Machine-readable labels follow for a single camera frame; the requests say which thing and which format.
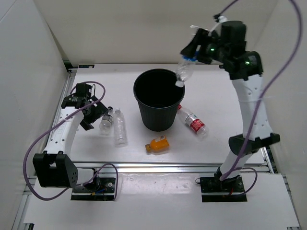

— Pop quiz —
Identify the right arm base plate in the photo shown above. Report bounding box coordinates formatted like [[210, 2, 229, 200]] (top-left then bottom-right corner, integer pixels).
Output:
[[195, 176, 248, 203]]

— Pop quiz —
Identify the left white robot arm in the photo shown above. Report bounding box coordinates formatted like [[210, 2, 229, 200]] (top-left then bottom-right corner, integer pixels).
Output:
[[33, 82, 107, 188]]

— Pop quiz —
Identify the blue label water bottle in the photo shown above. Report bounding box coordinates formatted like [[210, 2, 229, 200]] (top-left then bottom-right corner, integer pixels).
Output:
[[175, 56, 197, 88]]

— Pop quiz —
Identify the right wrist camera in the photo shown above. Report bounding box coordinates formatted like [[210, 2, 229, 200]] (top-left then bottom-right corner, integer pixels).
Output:
[[208, 14, 228, 36]]

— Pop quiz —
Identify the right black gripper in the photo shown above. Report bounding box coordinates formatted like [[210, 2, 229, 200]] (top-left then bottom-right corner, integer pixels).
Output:
[[180, 29, 229, 65]]

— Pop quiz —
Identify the aluminium front rail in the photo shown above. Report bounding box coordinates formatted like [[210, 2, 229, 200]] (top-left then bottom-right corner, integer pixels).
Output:
[[73, 161, 274, 173]]

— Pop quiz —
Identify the black label clear bottle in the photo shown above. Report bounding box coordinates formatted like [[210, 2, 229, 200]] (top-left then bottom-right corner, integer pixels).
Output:
[[99, 106, 113, 135]]

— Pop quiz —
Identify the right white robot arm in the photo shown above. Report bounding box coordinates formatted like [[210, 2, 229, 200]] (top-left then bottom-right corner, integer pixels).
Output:
[[180, 21, 280, 192]]

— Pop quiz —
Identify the orange juice bottle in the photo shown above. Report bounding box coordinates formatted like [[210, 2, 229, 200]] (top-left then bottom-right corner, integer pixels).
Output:
[[145, 135, 170, 152]]

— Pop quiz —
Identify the clear bottle white cap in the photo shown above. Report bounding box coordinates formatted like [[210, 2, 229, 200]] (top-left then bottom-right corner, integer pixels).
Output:
[[113, 108, 128, 146]]

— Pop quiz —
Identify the black plastic waste bin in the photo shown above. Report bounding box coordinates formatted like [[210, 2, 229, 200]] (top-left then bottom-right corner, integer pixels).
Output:
[[133, 69, 185, 132]]

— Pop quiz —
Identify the red label water bottle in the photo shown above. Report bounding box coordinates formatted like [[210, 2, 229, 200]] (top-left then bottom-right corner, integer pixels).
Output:
[[177, 105, 208, 140]]

